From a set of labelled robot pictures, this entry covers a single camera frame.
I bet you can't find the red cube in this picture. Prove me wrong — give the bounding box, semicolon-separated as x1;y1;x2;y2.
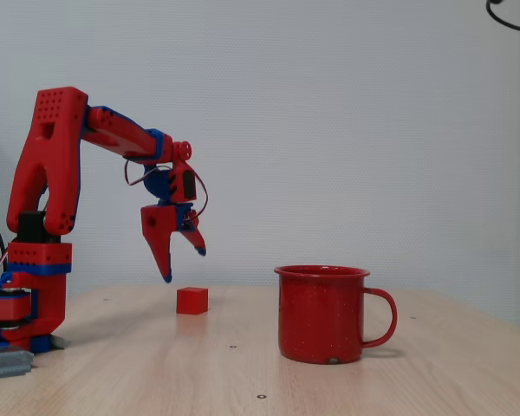
175;286;210;315

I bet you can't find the red enamel mug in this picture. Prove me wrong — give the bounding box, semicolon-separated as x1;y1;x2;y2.
273;264;399;365

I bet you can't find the red white gripper wire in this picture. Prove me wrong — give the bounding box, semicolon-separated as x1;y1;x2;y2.
188;166;210;218

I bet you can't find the red white wrist wire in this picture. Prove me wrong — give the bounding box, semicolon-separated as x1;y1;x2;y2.
123;158;173;188

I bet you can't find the black looped cable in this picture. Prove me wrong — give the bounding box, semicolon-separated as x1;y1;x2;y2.
485;0;520;34

